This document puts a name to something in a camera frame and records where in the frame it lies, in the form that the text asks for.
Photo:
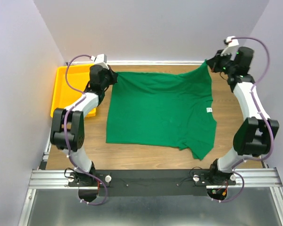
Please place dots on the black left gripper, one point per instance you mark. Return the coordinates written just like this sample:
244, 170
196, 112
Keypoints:
112, 75

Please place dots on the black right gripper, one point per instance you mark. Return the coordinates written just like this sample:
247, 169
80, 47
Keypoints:
213, 62

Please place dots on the yellow plastic tray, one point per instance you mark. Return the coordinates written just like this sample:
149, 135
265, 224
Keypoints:
63, 95

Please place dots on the green t-shirt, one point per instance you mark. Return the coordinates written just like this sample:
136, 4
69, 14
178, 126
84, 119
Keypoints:
163, 109

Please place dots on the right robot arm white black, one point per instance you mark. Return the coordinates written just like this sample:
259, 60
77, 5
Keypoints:
254, 140

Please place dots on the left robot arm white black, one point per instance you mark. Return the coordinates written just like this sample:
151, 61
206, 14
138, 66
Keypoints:
67, 129

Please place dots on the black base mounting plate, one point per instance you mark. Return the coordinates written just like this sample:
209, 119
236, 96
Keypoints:
149, 183

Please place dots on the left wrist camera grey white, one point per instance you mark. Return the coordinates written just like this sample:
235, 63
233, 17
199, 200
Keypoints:
100, 59

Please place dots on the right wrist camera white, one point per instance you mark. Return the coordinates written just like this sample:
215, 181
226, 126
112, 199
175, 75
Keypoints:
231, 42

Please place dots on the white aluminium back rail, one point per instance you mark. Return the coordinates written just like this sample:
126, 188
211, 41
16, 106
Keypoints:
151, 62

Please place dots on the aluminium left side rail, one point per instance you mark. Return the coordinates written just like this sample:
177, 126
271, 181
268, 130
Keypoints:
45, 156

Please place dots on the aluminium front frame rail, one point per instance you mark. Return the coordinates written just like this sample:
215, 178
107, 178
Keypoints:
255, 200

